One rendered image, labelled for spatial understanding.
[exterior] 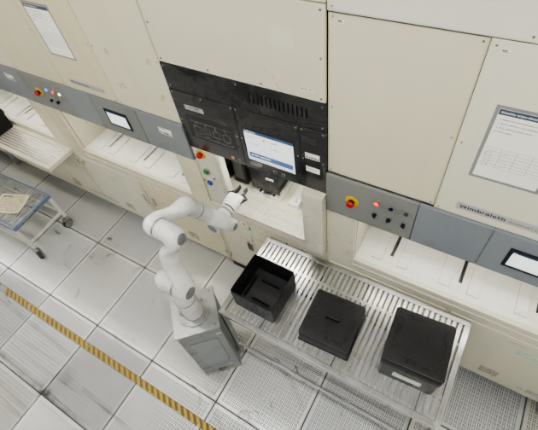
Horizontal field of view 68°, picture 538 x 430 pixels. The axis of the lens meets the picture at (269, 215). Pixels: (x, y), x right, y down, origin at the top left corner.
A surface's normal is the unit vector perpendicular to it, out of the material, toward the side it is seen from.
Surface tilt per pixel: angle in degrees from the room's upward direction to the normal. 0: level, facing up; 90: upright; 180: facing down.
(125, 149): 0
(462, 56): 90
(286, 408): 0
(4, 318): 0
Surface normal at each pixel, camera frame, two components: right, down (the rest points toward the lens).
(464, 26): -0.50, 0.73
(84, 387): -0.11, -0.59
